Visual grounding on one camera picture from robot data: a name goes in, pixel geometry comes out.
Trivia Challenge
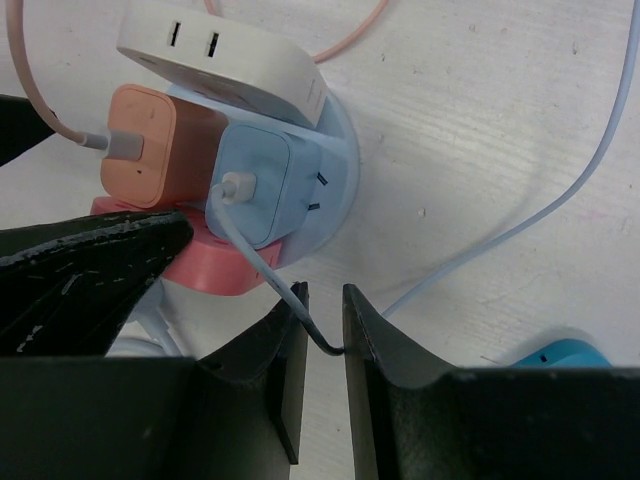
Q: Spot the thin white wire coil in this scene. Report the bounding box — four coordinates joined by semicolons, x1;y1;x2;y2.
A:
207;0;640;357

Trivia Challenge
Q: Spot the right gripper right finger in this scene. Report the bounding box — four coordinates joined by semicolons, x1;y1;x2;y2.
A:
343;284;639;479

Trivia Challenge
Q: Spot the orange usb charger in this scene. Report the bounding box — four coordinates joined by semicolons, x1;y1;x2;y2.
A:
100;84;229;209

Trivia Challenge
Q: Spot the blue square adapter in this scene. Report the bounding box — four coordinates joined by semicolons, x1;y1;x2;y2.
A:
509;338;612;368

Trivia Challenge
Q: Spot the light blue round socket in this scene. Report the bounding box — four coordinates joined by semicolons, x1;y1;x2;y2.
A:
168;85;360;268

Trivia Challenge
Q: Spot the light blue usb charger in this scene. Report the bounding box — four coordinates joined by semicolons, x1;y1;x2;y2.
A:
211;122;322;249

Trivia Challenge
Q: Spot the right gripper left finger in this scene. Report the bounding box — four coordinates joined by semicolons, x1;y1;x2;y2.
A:
1;287;307;479

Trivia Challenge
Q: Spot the pink cube plug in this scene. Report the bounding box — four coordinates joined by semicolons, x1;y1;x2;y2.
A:
89;196;286;297

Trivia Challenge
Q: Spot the white flat usb adapter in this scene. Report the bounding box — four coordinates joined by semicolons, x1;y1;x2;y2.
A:
116;1;329;128

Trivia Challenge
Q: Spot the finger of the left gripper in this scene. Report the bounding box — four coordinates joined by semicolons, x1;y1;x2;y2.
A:
0;94;54;166
1;210;194;356

